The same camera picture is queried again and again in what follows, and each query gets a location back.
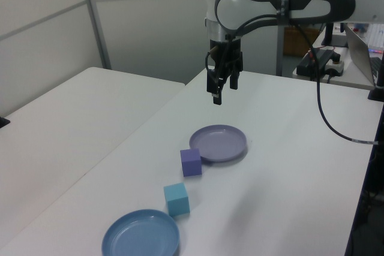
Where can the grey monitor stand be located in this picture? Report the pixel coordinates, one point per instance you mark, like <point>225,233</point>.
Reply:
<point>329,32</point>

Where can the lilac purple plate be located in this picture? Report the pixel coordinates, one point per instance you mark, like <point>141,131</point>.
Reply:
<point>222,143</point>

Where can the brown cardboard box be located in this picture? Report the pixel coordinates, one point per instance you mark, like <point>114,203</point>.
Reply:
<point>295,43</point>

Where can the blue plate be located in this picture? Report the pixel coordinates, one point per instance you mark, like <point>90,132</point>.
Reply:
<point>141,238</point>

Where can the teal cube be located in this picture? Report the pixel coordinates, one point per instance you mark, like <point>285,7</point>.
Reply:
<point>178,202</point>

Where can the purple cube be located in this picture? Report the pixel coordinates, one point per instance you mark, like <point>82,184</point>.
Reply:
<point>191,164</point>

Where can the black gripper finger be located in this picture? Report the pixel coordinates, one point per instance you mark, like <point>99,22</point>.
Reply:
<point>216,98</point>
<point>234,83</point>

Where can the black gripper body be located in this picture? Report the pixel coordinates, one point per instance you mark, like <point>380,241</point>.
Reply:
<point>231,50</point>

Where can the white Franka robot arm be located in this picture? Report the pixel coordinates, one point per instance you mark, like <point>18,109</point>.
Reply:
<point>234,7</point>

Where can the silver laptop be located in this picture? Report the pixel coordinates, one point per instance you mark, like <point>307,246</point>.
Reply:
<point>357,52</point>

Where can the white emergency stop box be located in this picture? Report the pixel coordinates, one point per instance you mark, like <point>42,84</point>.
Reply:
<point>336,65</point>

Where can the black power supply box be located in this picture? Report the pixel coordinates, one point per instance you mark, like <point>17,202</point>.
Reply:
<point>309,64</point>

